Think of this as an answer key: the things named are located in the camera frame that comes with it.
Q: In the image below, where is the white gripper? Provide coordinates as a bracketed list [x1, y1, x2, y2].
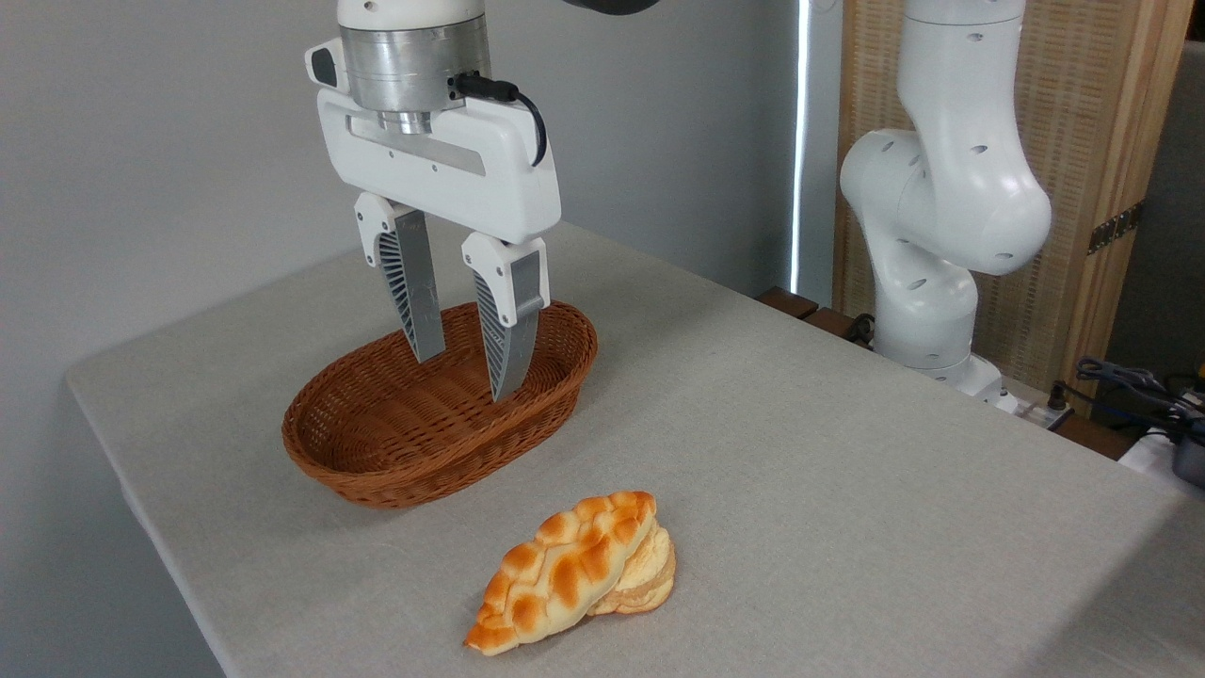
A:
[305, 38, 564, 403]

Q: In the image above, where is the golden braided bread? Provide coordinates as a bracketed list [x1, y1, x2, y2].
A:
[463, 491, 677, 657]

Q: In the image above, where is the brown woven wicker basket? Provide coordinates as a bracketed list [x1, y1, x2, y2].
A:
[281, 300, 600, 510]

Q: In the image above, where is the white vertical light strip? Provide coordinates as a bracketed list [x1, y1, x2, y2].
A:
[789, 0, 812, 295]

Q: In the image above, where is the grey tablecloth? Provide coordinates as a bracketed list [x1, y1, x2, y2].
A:
[64, 221, 1205, 678]

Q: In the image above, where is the wooden rattan folding screen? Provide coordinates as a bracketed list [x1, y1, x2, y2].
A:
[833, 0, 1197, 415]

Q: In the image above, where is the dark metal screen hinge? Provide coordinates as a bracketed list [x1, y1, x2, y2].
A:
[1087, 201, 1146, 256]

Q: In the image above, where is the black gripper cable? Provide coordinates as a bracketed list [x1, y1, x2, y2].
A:
[450, 73, 549, 169]

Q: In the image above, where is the black cable bundle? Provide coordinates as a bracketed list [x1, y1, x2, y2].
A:
[1052, 357, 1205, 445]

